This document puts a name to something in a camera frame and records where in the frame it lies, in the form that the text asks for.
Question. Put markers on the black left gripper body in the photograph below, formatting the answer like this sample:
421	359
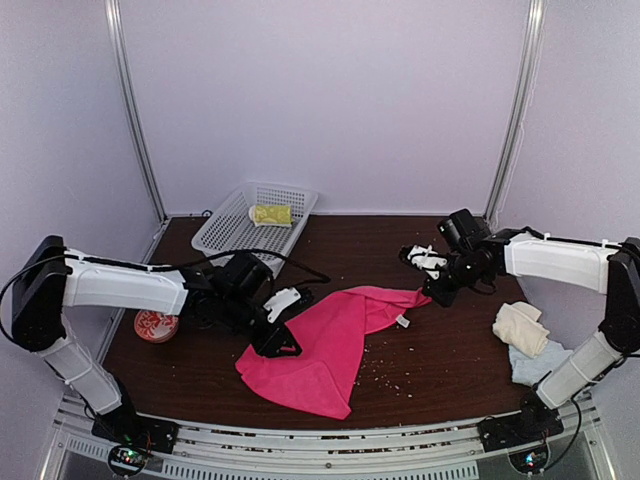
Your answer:
234	316

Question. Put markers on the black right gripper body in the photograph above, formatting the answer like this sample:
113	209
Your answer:
464	274

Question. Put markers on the green and white patterned towel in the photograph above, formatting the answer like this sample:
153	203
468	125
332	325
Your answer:
271	215

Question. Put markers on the pink towel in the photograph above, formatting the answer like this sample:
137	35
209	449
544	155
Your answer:
331	334

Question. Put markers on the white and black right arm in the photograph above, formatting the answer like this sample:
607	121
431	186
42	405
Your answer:
588	290

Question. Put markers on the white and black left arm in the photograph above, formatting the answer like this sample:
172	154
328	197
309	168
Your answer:
56	279

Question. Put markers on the cream towel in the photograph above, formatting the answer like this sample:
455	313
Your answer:
518	325

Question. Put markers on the red patterned bowl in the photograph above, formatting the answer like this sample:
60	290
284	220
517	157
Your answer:
155	327

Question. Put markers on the white perforated plastic basket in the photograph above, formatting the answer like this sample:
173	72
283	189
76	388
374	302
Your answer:
230	227

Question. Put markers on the light blue towel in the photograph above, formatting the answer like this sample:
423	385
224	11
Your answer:
528	371

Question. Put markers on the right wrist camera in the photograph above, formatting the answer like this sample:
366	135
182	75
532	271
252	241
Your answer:
422	258

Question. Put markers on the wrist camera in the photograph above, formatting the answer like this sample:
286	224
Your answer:
285	298
422	258

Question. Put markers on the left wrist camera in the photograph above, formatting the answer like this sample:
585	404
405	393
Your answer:
285	298

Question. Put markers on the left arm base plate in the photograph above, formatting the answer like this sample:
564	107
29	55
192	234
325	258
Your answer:
145	433

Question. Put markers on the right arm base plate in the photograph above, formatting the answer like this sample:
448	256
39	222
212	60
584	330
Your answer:
497	433

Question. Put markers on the right aluminium corner post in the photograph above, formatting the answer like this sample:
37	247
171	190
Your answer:
515	126

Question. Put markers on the aluminium corner post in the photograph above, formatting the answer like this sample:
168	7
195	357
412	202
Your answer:
515	126
133	118

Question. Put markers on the left aluminium corner post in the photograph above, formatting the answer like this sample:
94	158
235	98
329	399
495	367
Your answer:
133	118

